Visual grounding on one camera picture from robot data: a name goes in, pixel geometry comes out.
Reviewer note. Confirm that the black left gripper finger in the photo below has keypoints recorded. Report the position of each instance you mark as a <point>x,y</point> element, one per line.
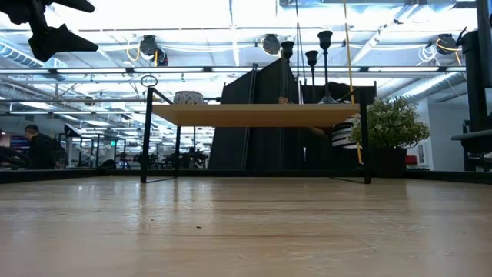
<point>80,4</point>
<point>54,42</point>

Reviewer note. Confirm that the small patterned basket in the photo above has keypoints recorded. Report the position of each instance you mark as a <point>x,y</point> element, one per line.
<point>188,97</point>

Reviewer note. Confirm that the black candlestick holder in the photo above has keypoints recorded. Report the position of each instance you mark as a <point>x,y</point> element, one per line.
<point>325,38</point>
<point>311,57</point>
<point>287,48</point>

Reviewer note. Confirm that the blue display screen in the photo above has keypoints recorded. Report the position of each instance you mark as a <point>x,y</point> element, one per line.
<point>17,142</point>

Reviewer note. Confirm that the person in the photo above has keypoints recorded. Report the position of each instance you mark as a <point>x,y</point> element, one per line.
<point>42,150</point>
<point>342,136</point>

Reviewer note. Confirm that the wooden shelf with black legs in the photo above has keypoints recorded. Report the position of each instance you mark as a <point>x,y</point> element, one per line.
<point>253,114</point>

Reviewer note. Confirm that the black partition panel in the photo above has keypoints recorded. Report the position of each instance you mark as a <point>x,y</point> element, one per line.
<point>230,146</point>
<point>269,150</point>
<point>319,154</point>

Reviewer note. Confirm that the person's hand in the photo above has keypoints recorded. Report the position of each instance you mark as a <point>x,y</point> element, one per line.
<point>283,100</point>

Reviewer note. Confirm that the white-flowered plant in black pot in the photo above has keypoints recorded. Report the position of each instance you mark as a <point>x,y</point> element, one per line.
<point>390,123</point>

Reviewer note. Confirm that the red box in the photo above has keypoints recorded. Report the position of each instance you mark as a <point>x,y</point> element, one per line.
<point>411,159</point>

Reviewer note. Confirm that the black computer monitor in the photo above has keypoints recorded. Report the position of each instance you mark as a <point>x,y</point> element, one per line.
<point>471,77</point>

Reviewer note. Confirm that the black aluminium table frame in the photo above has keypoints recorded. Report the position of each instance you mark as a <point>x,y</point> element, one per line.
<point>57,176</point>

